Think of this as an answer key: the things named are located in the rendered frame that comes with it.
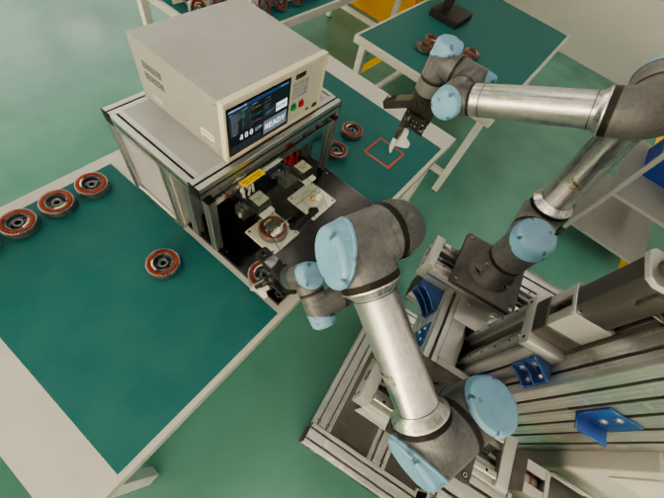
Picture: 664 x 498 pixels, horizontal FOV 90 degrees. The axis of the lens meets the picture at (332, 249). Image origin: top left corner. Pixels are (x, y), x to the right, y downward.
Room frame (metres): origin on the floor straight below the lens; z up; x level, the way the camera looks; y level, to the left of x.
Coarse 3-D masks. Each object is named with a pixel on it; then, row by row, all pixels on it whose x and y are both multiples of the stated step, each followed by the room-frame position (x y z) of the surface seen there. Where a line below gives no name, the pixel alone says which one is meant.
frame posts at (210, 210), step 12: (336, 120) 1.13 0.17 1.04; (324, 144) 1.12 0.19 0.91; (324, 156) 1.11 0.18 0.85; (192, 204) 0.57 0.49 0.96; (204, 204) 0.54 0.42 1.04; (192, 216) 0.57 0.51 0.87; (216, 216) 0.55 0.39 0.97; (204, 228) 0.59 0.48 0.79; (216, 228) 0.55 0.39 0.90; (216, 240) 0.54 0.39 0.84
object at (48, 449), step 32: (384, 96) 1.87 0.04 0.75; (96, 160) 0.72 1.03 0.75; (32, 192) 0.49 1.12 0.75; (0, 352) -0.01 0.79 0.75; (0, 384) -0.08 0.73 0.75; (32, 384) -0.06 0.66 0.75; (0, 416) -0.15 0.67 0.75; (32, 416) -0.12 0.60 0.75; (64, 416) -0.10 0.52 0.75; (0, 448) -0.21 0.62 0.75; (32, 448) -0.18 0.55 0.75; (64, 448) -0.16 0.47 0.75; (32, 480) -0.24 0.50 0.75; (64, 480) -0.22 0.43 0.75; (96, 480) -0.20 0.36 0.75
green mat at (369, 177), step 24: (336, 96) 1.70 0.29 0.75; (360, 96) 1.78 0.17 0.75; (360, 120) 1.58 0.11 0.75; (384, 120) 1.66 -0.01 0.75; (312, 144) 1.27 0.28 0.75; (360, 144) 1.39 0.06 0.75; (384, 144) 1.46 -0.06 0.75; (432, 144) 1.61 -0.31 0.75; (336, 168) 1.17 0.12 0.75; (360, 168) 1.23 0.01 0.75; (384, 168) 1.29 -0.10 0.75; (408, 168) 1.36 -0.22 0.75; (360, 192) 1.09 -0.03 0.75; (384, 192) 1.14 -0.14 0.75
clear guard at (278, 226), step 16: (272, 160) 0.78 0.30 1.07; (240, 176) 0.67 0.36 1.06; (272, 176) 0.71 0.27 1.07; (288, 176) 0.74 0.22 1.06; (224, 192) 0.59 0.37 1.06; (240, 192) 0.61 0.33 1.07; (256, 192) 0.63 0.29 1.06; (272, 192) 0.65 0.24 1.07; (288, 192) 0.68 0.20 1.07; (304, 192) 0.70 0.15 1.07; (320, 192) 0.74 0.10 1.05; (256, 208) 0.57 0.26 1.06; (272, 208) 0.59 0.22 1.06; (288, 208) 0.61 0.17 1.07; (304, 208) 0.65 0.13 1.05; (320, 208) 0.70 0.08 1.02; (272, 224) 0.54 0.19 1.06; (288, 224) 0.57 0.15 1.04; (304, 224) 0.62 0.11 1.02; (288, 240) 0.54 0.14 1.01
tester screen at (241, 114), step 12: (288, 84) 0.89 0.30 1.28; (264, 96) 0.80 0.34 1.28; (276, 96) 0.85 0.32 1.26; (288, 96) 0.90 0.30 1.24; (240, 108) 0.71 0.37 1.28; (252, 108) 0.76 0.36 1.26; (264, 108) 0.80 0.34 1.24; (228, 120) 0.67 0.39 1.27; (240, 120) 0.71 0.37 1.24; (252, 120) 0.75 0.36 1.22; (264, 120) 0.80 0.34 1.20; (240, 132) 0.71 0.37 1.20
